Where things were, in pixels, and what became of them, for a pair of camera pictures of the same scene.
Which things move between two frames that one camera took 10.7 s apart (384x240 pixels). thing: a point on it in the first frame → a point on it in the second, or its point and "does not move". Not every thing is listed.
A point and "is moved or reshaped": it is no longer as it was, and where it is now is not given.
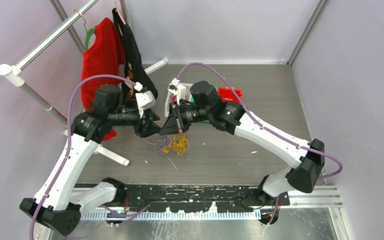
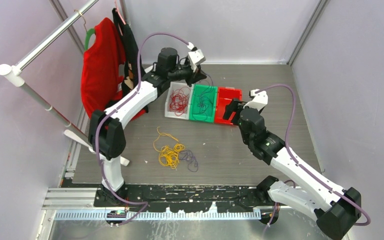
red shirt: x=106 y=57 does not move
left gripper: x=148 y=128 → x=195 y=77
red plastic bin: x=227 y=96 does not move
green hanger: x=90 y=31 does not move
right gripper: x=172 y=125 → x=233 y=107
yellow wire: x=180 y=144 is moved or reshaped
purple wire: x=163 y=140 → x=187 y=155
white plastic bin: x=171 y=97 does not move
